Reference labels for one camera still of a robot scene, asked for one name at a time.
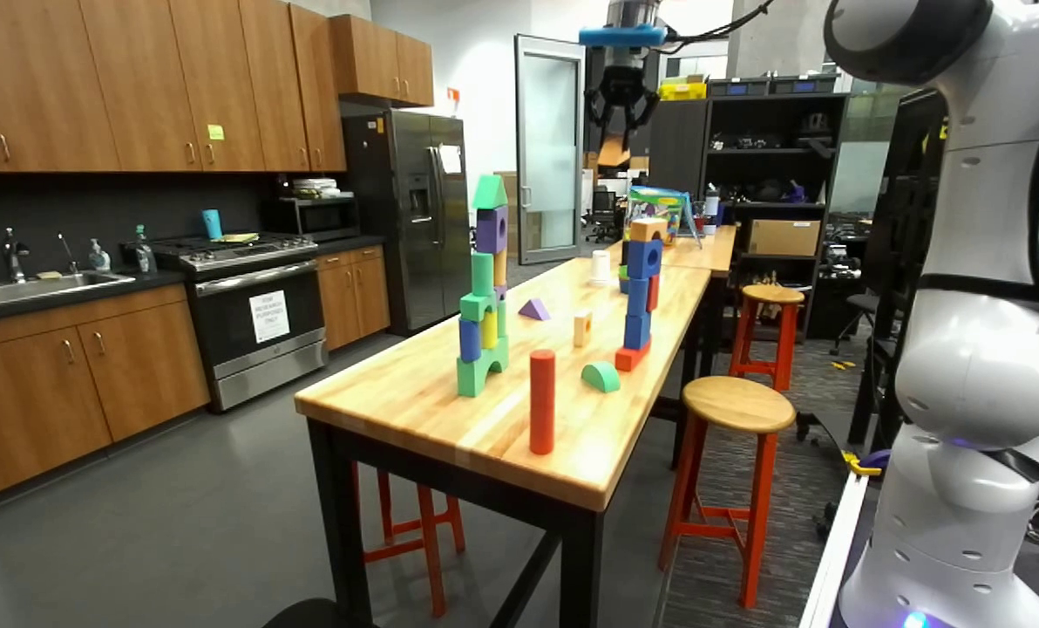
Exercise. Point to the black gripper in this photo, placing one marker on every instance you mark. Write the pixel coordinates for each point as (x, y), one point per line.
(622, 64)

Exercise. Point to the yellow wooden block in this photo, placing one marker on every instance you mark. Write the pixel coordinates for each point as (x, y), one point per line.
(615, 154)

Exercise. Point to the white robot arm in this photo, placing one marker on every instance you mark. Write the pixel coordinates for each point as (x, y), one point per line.
(984, 371)

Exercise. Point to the large natural wooden block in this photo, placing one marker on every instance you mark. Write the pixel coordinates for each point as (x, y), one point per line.
(647, 230)

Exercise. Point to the blue block with hole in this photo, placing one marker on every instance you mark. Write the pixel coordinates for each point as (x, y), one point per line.
(647, 255)

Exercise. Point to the green triangle block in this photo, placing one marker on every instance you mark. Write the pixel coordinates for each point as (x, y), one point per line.
(488, 193)

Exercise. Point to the purple block with hole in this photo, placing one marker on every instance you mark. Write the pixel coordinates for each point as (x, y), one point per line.
(494, 230)

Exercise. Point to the small red block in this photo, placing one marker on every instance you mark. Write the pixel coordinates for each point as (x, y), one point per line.
(654, 290)

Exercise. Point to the orange rounded block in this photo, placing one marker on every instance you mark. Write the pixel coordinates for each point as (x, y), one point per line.
(498, 267)

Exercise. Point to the blue tall block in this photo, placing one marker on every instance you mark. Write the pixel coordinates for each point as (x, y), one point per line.
(637, 315)

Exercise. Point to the small purple block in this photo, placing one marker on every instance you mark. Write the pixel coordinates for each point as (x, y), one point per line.
(536, 313)

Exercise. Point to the green pillar block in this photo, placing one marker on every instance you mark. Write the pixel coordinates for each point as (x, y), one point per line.
(502, 323)

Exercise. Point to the green flat block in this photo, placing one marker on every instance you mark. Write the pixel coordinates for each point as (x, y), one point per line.
(474, 308)

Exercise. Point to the red flat base block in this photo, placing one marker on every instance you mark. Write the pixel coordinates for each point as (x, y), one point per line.
(627, 362)

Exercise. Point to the yellow cylinder block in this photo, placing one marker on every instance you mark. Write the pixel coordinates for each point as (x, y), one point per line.
(488, 330)

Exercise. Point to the green half-round block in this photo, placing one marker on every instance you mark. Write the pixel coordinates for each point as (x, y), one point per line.
(601, 376)

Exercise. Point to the small blue block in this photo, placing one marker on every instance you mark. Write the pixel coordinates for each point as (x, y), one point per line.
(468, 339)

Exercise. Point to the orange-red cylinder block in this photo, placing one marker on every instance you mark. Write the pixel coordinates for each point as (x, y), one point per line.
(541, 403)

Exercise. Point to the green arch block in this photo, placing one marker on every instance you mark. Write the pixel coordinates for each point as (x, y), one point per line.
(470, 378)

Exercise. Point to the yellow box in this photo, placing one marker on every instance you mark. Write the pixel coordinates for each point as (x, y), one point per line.
(684, 92)

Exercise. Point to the glass door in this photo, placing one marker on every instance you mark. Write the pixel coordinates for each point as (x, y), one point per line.
(548, 150)

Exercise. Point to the black shelving unit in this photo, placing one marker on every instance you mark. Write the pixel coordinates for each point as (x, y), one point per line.
(775, 150)

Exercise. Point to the white cup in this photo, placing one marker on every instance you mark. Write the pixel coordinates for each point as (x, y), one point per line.
(604, 267)

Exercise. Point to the paper on fridge door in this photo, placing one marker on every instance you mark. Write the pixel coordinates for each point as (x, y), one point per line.
(452, 158)

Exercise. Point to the cardboard box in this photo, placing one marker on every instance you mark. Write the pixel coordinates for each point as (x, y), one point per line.
(782, 237)

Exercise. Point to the small natural wooden piece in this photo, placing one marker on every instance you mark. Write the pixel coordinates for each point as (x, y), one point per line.
(584, 330)

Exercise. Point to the stainless steel fridge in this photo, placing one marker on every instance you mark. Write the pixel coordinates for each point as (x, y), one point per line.
(415, 221)

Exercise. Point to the wooden stool orange legs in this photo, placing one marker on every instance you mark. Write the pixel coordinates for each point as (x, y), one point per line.
(732, 403)
(771, 296)

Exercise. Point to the black equipment rack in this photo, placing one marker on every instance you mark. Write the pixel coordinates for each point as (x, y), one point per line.
(889, 230)

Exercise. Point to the white bowl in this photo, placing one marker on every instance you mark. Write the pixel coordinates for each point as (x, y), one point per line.
(315, 187)

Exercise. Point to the wooden base cabinet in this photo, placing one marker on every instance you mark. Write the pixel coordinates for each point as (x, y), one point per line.
(78, 385)
(354, 299)

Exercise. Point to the black microwave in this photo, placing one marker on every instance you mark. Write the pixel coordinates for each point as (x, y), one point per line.
(312, 213)

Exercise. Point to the yellow sticky note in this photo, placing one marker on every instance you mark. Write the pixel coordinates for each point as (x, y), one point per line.
(212, 130)

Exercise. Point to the paper on oven door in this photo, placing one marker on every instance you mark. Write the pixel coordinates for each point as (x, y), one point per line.
(268, 315)

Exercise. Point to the stainless steel oven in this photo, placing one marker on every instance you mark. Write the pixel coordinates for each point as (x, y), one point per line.
(258, 327)

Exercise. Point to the teal cup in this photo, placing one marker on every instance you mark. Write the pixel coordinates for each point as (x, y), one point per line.
(210, 225)

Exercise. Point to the clear bottle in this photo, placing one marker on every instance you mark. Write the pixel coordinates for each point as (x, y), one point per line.
(145, 250)

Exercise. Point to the wooden table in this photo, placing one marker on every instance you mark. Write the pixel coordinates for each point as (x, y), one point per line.
(343, 526)

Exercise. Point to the soap bottle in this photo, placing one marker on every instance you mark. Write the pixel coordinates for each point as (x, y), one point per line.
(100, 251)

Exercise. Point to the steel kitchen sink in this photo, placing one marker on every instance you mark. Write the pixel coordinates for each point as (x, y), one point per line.
(42, 289)

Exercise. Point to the kitchen faucet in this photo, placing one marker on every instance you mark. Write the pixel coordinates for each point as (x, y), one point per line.
(10, 255)

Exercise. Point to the blue wrist camera bracket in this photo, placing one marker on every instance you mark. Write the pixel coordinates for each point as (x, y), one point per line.
(622, 36)

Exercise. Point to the wooden wall cabinet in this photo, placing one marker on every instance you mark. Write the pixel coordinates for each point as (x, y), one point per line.
(381, 58)

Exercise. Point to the wooden wall cabinets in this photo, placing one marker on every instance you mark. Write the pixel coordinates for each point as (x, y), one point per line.
(136, 83)

